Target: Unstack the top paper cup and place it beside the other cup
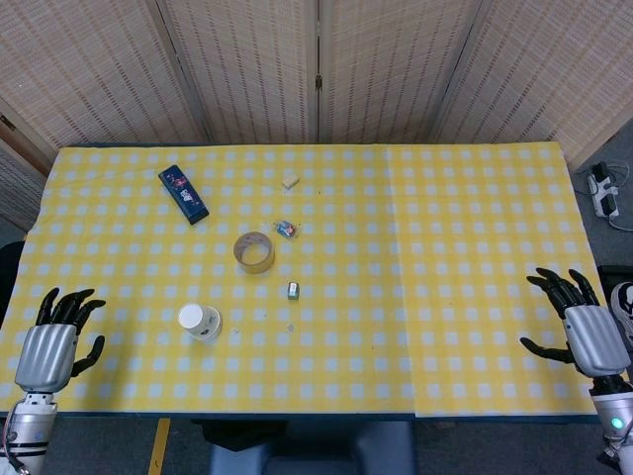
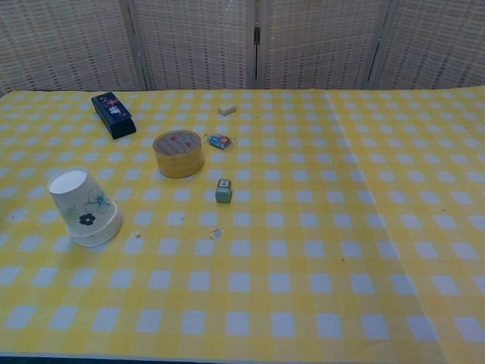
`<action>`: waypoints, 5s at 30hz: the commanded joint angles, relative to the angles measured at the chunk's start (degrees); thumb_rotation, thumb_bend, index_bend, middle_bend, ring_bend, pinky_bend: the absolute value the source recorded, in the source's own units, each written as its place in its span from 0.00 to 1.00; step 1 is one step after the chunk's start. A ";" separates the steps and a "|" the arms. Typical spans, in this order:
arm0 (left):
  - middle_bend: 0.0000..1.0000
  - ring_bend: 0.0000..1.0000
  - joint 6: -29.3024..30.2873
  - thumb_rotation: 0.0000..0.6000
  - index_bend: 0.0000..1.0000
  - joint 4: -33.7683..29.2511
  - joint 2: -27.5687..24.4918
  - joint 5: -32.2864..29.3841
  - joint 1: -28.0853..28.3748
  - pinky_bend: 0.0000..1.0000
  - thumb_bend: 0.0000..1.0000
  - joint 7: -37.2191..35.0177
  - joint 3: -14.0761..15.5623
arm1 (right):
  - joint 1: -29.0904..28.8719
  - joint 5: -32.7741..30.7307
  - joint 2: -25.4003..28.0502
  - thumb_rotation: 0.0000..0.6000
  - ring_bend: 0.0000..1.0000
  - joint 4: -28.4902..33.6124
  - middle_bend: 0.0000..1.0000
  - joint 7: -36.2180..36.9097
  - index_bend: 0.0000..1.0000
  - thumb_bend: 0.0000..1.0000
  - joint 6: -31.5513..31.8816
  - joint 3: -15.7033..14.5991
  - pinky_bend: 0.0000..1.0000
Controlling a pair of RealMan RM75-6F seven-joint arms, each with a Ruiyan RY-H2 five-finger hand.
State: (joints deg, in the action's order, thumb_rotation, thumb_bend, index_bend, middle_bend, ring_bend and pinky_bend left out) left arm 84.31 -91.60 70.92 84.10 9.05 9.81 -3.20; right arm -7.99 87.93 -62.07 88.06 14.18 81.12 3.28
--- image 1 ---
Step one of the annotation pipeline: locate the woven folding screen panel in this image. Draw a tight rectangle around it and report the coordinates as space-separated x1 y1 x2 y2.
0 0 212 149
0 98 59 234
156 0 322 145
428 0 633 168
318 0 485 145

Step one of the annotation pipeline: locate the white cup dark blue flower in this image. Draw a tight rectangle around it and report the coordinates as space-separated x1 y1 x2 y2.
177 303 224 344

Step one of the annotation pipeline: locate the yellow floor tape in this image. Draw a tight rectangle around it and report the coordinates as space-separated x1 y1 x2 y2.
146 418 172 475

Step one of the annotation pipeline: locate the dark blue printed box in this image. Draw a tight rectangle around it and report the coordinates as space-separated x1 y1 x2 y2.
157 164 211 227

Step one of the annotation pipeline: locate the white cup teal flower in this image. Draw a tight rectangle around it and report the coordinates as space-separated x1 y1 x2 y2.
190 316 225 345

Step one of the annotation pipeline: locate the yellow tape roll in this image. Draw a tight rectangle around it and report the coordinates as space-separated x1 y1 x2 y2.
232 230 276 275

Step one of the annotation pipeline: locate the white power strip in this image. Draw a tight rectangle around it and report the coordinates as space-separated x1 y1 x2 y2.
587 161 622 220

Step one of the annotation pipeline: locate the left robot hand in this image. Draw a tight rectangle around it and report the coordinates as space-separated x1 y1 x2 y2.
14 287 107 396

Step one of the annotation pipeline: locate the yellow white checked tablecloth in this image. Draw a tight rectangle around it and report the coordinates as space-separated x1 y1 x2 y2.
385 142 633 420
0 144 415 416

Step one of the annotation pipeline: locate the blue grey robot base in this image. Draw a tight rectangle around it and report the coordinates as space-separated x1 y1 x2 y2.
208 419 417 475

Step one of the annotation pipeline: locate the white power cable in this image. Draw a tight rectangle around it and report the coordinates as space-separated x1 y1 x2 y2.
607 160 633 233

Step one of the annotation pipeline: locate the black white sneaker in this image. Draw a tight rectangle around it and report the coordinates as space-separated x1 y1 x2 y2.
609 281 633 353

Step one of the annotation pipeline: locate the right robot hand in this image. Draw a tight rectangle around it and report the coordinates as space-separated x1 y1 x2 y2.
518 267 632 383

